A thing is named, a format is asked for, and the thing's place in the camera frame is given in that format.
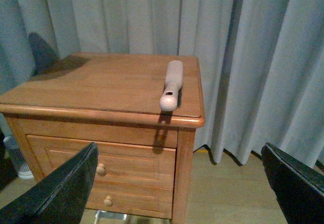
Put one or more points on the lower drawer knob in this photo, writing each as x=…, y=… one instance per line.
x=107, y=201

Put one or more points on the wooden nightstand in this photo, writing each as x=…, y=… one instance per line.
x=113, y=100

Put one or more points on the upper drawer knob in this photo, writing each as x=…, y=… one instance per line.
x=101, y=169

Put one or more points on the white small heater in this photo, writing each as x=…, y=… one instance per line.
x=19, y=163

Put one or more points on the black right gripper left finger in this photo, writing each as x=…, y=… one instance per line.
x=61, y=197

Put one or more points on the drawer knob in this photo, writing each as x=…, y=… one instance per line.
x=107, y=201
x=101, y=169

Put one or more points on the grey curtain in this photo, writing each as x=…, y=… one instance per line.
x=261, y=61

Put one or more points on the white power strip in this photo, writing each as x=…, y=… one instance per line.
x=100, y=214

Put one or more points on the beige hand brush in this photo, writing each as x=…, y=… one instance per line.
x=173, y=83

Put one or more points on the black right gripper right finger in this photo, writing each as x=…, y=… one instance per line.
x=298, y=188

